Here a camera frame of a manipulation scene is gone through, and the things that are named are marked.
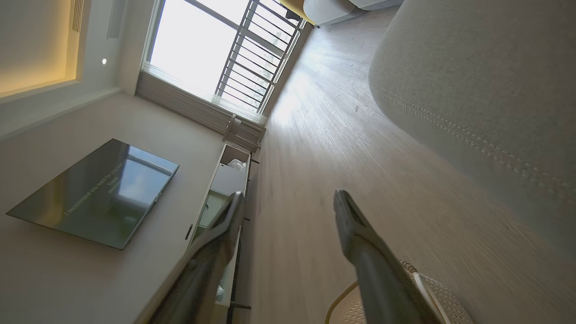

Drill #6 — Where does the grey fabric sofa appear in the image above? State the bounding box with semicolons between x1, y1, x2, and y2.
368;0;576;266

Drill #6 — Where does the metal window railing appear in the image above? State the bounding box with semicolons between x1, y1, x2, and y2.
215;0;302;113

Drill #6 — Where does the cream perforated laundry basket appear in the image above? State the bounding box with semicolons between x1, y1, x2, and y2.
325;260;473;324

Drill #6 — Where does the flat screen television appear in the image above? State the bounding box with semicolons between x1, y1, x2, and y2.
6;138;180;250

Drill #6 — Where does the white low tv cabinet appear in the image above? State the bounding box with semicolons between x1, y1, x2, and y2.
187;143;252;324

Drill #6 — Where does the white pleated curtain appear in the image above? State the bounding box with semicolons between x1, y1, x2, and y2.
135;63;268;135

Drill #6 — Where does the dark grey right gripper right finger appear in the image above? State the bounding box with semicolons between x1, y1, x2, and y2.
333;189;439;324

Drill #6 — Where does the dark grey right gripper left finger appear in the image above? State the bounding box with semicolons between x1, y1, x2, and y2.
135;191;247;324

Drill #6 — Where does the ceiling air vent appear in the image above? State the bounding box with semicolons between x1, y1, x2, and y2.
72;0;85;33

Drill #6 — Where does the small white stand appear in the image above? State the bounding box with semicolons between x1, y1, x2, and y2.
223;114;266;153

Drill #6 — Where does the large bright window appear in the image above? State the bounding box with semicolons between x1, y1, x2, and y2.
144;0;306;113

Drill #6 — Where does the yellow curtain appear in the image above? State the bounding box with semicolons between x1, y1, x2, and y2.
279;0;315;24

